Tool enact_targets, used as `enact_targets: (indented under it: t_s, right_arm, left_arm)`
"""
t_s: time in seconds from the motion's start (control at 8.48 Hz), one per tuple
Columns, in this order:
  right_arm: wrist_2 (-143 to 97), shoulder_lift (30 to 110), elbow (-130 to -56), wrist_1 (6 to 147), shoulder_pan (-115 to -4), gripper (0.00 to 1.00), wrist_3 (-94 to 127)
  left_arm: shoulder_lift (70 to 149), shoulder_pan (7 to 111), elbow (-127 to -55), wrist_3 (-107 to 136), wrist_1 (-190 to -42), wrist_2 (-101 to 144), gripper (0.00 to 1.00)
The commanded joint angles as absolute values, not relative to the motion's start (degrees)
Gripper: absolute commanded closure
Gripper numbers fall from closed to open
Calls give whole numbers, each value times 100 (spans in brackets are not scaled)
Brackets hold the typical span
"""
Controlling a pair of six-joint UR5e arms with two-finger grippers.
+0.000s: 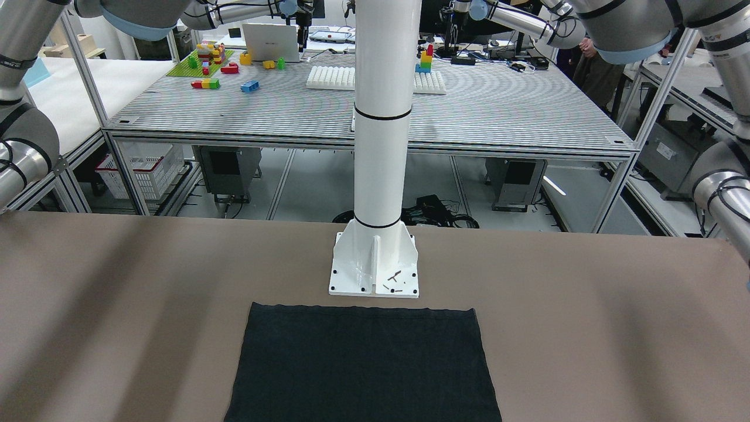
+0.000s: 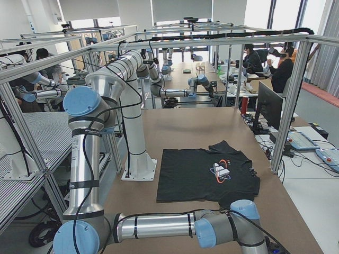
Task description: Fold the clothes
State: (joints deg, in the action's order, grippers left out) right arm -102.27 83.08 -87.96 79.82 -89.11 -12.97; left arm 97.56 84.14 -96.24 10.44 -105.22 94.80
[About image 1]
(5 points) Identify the white plastic basket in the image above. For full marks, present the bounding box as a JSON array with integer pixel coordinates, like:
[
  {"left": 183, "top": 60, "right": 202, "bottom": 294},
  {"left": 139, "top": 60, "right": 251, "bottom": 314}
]
[{"left": 96, "top": 142, "right": 185, "bottom": 200}]

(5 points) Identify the red yellow green brick row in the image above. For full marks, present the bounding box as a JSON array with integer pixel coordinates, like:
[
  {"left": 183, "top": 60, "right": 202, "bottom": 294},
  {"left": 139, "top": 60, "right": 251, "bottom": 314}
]
[{"left": 190, "top": 78, "right": 220, "bottom": 89}]

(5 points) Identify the stacked colourful brick tower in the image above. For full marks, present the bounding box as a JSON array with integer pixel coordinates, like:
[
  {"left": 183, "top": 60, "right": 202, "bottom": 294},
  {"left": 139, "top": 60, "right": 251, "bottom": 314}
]
[{"left": 415, "top": 45, "right": 434, "bottom": 74}]

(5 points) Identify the green lego baseplate with bricks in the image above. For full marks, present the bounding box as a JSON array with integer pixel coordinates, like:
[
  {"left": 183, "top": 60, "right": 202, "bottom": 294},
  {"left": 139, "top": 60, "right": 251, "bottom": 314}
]
[{"left": 166, "top": 42, "right": 235, "bottom": 78}]

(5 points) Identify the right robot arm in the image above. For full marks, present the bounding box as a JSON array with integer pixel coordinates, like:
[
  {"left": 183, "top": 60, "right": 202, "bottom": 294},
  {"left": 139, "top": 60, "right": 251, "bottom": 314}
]
[{"left": 1, "top": 1, "right": 189, "bottom": 207}]

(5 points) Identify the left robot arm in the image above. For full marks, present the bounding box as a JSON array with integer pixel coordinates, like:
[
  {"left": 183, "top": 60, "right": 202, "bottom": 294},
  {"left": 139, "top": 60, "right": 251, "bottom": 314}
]
[{"left": 551, "top": 1, "right": 749, "bottom": 261}]

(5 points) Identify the white ridged tray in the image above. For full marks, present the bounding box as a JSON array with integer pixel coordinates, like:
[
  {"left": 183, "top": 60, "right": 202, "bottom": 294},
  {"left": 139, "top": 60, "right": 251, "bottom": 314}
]
[{"left": 305, "top": 65, "right": 447, "bottom": 94}]

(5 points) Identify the aluminium frame work table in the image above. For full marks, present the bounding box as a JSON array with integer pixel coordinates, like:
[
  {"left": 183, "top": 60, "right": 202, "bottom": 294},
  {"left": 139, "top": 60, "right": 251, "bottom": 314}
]
[{"left": 59, "top": 23, "right": 701, "bottom": 234}]

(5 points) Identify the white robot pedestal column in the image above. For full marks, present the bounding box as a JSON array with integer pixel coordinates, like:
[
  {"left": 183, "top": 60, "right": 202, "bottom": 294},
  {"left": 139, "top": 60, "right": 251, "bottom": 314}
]
[{"left": 328, "top": 1, "right": 421, "bottom": 298}]

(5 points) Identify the black t-shirt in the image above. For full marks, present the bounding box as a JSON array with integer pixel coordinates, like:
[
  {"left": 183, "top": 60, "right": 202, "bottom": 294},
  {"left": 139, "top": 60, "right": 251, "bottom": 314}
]
[{"left": 224, "top": 302, "right": 503, "bottom": 421}]

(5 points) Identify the blue lego brick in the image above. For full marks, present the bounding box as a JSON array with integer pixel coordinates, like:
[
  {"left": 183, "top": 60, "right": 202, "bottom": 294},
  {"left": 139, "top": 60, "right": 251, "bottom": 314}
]
[{"left": 240, "top": 80, "right": 260, "bottom": 93}]

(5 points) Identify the white laptop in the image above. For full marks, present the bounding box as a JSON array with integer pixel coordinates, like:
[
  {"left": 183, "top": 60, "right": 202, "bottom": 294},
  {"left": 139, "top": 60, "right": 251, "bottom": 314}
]
[{"left": 241, "top": 23, "right": 302, "bottom": 63}]

